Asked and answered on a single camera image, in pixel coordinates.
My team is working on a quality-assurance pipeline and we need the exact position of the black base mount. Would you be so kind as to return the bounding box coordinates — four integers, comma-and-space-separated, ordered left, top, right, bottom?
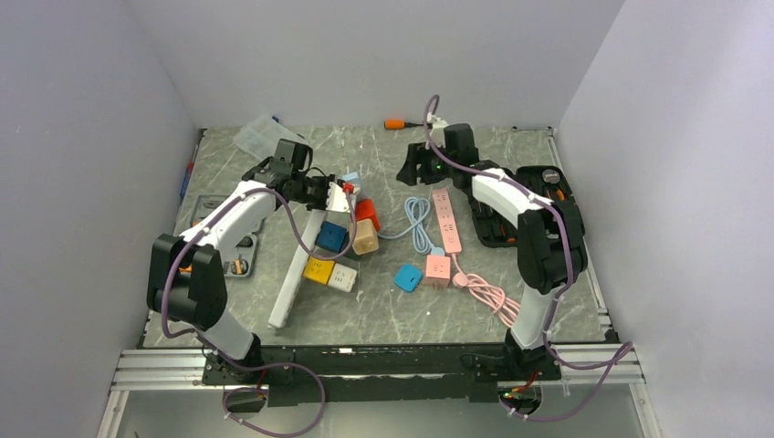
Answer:
202, 343, 561, 407

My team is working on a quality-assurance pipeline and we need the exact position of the black tool case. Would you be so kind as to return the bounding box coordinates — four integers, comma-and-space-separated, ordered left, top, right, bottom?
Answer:
467, 162, 585, 248

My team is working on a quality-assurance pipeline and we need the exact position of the orange handled screwdriver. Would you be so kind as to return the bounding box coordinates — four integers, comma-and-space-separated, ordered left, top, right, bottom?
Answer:
383, 120, 423, 130

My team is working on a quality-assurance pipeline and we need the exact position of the yellow cube socket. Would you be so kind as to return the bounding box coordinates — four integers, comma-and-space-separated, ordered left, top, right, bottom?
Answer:
302, 256, 336, 285

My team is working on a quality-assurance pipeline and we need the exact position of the light blue plug adapter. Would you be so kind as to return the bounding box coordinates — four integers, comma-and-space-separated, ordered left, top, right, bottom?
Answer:
393, 264, 424, 293

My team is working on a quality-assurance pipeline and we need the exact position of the red cube socket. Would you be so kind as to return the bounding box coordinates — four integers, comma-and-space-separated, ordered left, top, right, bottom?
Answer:
355, 198, 381, 232

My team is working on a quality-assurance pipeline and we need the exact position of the pink cube socket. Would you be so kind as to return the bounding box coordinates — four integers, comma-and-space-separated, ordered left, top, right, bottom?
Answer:
422, 255, 452, 289

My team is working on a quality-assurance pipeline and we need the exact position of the blue cube socket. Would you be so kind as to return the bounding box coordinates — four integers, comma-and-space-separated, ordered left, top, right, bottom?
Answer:
315, 221, 349, 254

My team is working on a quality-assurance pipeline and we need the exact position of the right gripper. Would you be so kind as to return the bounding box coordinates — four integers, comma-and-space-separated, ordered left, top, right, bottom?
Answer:
395, 141, 456, 187

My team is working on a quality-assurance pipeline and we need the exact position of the light blue power strip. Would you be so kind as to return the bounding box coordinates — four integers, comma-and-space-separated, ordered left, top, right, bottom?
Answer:
355, 190, 445, 256

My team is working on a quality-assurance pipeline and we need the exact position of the white power strip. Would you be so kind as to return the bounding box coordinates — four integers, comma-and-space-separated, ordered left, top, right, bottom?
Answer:
267, 210, 328, 329

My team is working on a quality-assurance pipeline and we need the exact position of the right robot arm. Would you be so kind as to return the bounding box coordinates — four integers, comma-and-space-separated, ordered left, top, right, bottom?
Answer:
396, 123, 588, 379

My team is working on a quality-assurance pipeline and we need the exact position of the clear plastic organizer box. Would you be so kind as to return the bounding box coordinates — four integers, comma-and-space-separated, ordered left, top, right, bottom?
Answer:
233, 115, 303, 161

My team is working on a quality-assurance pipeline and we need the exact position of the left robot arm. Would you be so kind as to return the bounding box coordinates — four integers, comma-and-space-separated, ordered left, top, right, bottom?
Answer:
147, 139, 341, 383

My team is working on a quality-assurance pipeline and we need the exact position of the beige cube socket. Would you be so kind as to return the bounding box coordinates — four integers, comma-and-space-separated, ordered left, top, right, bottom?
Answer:
352, 219, 379, 256

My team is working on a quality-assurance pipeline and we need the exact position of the pink power strip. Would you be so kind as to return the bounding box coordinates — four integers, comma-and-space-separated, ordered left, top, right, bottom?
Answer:
431, 188, 520, 328

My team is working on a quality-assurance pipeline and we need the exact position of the blue red pen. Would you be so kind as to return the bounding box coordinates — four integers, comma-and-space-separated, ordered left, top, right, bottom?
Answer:
179, 145, 199, 201

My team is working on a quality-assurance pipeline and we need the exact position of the grey tool tray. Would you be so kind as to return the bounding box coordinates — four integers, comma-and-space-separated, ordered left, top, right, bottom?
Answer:
189, 193, 264, 278

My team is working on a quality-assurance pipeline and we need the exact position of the white cube socket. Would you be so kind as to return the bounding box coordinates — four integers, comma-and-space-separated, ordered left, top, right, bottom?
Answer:
327, 263, 358, 293

